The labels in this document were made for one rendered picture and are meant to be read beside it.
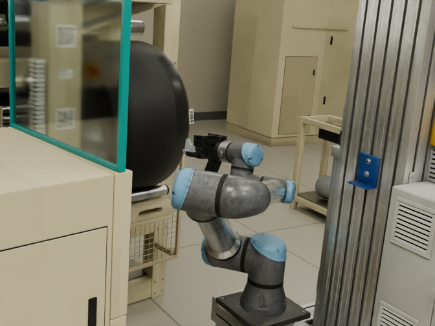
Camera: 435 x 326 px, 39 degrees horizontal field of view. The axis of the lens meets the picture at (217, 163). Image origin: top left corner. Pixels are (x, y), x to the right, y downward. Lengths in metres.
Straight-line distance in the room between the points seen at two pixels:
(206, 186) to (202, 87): 7.18
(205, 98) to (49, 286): 7.50
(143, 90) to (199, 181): 0.69
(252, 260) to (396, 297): 0.47
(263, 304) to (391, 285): 0.45
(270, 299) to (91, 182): 0.82
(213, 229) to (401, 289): 0.53
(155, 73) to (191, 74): 6.34
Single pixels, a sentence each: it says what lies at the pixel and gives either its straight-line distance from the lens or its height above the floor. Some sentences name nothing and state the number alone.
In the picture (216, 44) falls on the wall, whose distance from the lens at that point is 8.77.
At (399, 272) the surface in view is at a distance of 1.70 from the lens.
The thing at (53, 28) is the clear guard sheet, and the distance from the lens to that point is 1.62.
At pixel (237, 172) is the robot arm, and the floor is 1.14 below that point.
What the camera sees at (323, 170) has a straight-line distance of 5.37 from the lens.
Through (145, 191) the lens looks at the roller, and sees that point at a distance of 2.45.
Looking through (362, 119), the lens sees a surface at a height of 1.37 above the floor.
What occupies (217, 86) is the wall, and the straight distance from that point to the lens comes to 8.86.
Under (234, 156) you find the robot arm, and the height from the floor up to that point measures 1.18.
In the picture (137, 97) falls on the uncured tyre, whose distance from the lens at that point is 2.18.
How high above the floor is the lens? 1.66
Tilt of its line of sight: 15 degrees down
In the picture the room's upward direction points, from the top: 4 degrees clockwise
